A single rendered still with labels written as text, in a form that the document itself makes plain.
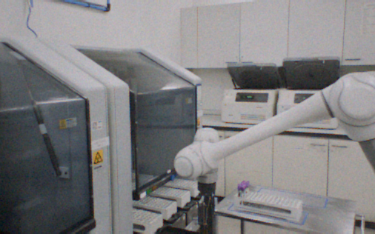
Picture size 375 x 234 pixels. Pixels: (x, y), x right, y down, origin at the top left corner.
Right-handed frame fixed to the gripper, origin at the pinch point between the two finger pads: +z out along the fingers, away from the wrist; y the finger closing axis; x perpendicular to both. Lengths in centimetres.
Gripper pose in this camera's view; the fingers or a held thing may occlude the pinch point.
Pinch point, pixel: (206, 229)
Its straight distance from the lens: 149.1
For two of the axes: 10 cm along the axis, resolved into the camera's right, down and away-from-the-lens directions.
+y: -4.3, 1.3, -8.9
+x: 9.0, 0.6, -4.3
